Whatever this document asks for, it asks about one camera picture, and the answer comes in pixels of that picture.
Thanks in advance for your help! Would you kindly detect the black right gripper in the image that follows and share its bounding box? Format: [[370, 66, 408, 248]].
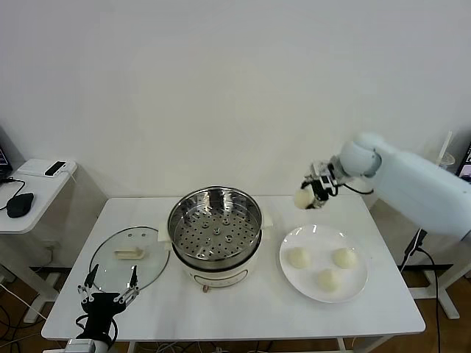
[[300, 157, 347, 211]]

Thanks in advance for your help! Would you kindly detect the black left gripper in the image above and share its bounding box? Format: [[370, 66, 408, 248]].
[[76, 263, 141, 342]]

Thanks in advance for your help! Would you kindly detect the white steamed baozi bun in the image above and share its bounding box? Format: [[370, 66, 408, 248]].
[[332, 248, 358, 270], [287, 248, 311, 269], [316, 268, 341, 294], [294, 187, 318, 210]]

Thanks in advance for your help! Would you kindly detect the round glass pot lid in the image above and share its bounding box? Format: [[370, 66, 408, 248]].
[[89, 227, 171, 295]]

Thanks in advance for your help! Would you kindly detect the perforated steel steamer basket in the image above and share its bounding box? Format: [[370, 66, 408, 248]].
[[167, 186, 265, 262]]

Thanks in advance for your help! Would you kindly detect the round white plate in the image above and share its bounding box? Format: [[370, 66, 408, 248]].
[[278, 224, 369, 304]]

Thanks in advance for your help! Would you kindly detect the white side table with mouse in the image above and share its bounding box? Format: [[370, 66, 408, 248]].
[[0, 157, 79, 324]]

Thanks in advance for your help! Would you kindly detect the white electric cooker pot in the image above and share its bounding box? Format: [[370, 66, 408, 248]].
[[157, 205, 275, 295]]

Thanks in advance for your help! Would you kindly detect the black computer mouse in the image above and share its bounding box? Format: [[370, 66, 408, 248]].
[[7, 193, 36, 218]]

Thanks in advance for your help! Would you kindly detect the small black white device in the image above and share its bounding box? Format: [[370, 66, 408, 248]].
[[44, 160, 69, 177]]

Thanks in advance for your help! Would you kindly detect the flat white box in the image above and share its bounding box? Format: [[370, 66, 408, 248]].
[[17, 160, 77, 178]]

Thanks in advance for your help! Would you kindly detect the large white work table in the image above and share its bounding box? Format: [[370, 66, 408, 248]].
[[40, 194, 427, 353]]

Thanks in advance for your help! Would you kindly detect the laptop beside plastic cup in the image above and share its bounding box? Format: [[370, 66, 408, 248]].
[[456, 141, 471, 181]]

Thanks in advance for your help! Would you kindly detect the laptop beside black mouse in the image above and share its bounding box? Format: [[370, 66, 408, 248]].
[[0, 126, 14, 185]]

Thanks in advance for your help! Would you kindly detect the white side table with cup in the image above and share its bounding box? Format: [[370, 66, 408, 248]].
[[408, 229, 471, 320]]

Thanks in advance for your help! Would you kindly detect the black power adapter with cord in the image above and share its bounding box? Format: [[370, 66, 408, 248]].
[[399, 227, 445, 353]]

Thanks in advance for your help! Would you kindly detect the black mouse cable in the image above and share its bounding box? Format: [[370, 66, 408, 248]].
[[0, 177, 26, 213]]

